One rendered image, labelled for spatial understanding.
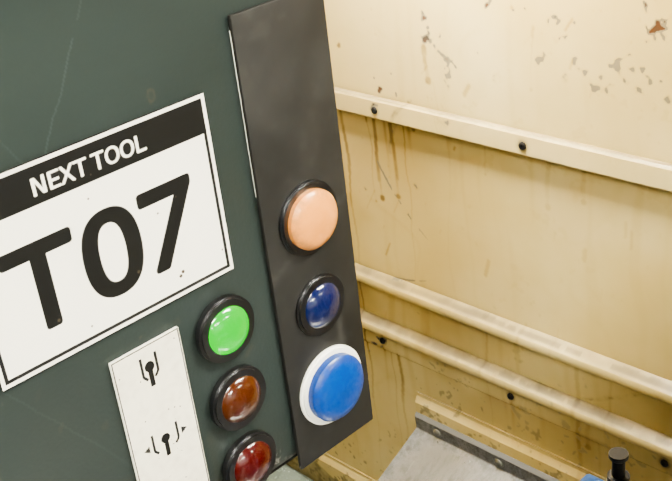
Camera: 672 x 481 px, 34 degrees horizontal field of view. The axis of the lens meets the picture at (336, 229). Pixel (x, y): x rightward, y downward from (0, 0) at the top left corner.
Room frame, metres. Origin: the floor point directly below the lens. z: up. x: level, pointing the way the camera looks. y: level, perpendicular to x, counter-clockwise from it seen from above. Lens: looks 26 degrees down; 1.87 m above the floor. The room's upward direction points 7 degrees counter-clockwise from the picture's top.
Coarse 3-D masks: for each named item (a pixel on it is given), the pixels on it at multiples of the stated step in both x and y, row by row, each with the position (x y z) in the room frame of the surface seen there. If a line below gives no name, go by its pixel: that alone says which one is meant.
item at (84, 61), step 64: (0, 0) 0.32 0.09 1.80; (64, 0) 0.33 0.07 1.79; (128, 0) 0.35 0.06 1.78; (192, 0) 0.37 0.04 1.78; (256, 0) 0.38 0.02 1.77; (0, 64) 0.32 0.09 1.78; (64, 64) 0.33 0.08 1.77; (128, 64) 0.35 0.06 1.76; (192, 64) 0.36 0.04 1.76; (0, 128) 0.31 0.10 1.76; (64, 128) 0.33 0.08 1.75; (256, 256) 0.37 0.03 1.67; (192, 320) 0.35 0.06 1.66; (256, 320) 0.37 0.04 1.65; (64, 384) 0.31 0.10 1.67; (192, 384) 0.35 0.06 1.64; (0, 448) 0.29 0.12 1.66; (64, 448) 0.31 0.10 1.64; (128, 448) 0.32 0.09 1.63
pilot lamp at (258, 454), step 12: (252, 444) 0.35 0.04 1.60; (264, 444) 0.36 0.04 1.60; (240, 456) 0.35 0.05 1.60; (252, 456) 0.35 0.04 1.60; (264, 456) 0.35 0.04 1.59; (240, 468) 0.35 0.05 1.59; (252, 468) 0.35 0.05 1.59; (264, 468) 0.35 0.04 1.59; (240, 480) 0.35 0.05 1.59; (252, 480) 0.35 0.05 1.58
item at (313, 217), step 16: (304, 192) 0.38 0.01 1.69; (320, 192) 0.39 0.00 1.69; (304, 208) 0.38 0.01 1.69; (320, 208) 0.38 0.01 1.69; (336, 208) 0.39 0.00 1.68; (288, 224) 0.38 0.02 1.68; (304, 224) 0.38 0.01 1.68; (320, 224) 0.38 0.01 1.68; (304, 240) 0.38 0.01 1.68; (320, 240) 0.38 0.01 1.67
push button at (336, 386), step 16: (320, 368) 0.38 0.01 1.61; (336, 368) 0.38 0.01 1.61; (352, 368) 0.39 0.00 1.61; (320, 384) 0.38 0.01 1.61; (336, 384) 0.38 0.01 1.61; (352, 384) 0.39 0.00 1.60; (320, 400) 0.37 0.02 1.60; (336, 400) 0.38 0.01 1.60; (352, 400) 0.39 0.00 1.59; (320, 416) 0.38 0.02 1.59; (336, 416) 0.38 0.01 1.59
